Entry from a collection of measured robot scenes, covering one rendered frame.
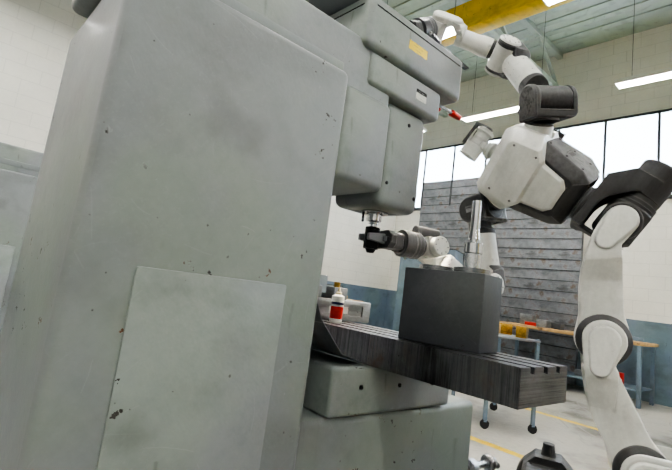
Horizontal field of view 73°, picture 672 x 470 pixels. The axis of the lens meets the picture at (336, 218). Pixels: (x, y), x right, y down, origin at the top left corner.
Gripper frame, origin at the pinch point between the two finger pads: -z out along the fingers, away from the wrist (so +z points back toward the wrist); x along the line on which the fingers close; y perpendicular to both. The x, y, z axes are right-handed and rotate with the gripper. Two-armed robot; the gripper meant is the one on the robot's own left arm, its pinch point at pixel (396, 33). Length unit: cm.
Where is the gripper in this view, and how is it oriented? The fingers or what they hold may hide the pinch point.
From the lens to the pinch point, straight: 167.5
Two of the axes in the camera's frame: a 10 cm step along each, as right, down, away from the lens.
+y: -2.8, -9.5, -1.7
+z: 7.3, -3.2, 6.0
